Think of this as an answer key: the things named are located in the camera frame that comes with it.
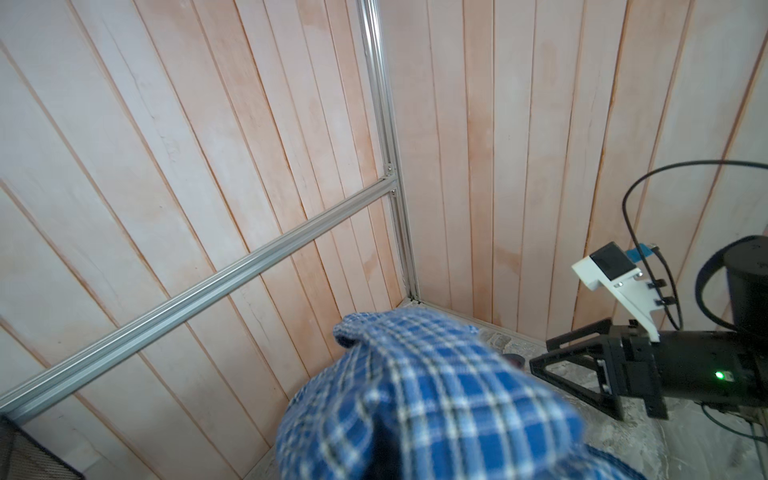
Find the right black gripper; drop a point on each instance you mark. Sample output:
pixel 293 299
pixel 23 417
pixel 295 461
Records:
pixel 599 364

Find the blue checked cloth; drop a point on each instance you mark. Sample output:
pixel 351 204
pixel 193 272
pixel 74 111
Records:
pixel 418 395

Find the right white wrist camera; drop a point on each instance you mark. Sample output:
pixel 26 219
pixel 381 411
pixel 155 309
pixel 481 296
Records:
pixel 611 268

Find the aluminium frame rail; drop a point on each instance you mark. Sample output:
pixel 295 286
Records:
pixel 43 391

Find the black wire mesh basket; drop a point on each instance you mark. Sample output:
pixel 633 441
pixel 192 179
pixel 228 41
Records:
pixel 22 457

